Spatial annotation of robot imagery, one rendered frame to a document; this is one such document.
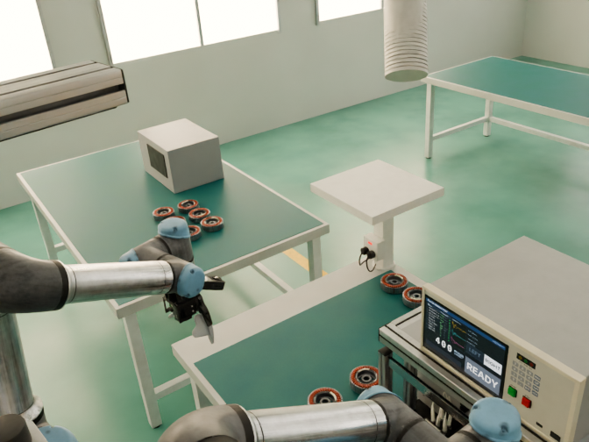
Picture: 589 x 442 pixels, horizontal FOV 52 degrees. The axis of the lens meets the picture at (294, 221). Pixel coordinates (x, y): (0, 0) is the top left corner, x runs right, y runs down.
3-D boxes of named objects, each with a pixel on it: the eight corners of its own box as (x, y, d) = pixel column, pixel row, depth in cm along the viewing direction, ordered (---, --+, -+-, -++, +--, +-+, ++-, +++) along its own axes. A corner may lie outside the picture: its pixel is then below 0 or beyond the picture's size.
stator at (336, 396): (316, 425, 189) (316, 417, 187) (302, 402, 198) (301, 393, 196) (349, 413, 193) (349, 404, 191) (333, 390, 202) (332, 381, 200)
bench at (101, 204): (149, 438, 286) (116, 310, 250) (46, 272, 424) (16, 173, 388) (335, 342, 337) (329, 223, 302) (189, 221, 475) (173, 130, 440)
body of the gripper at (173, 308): (165, 314, 164) (157, 276, 159) (191, 300, 169) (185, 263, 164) (180, 326, 159) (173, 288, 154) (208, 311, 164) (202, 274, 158)
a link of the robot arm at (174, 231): (147, 225, 151) (173, 212, 157) (155, 263, 156) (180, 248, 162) (168, 234, 146) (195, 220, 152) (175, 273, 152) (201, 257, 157)
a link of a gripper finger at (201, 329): (198, 352, 162) (182, 321, 162) (216, 341, 165) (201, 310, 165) (202, 351, 159) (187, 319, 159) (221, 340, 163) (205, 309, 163)
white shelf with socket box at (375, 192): (372, 323, 231) (372, 217, 210) (315, 281, 259) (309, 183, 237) (439, 288, 248) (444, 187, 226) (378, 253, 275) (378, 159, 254)
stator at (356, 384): (388, 391, 199) (388, 383, 198) (356, 399, 197) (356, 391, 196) (376, 369, 209) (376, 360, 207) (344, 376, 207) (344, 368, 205)
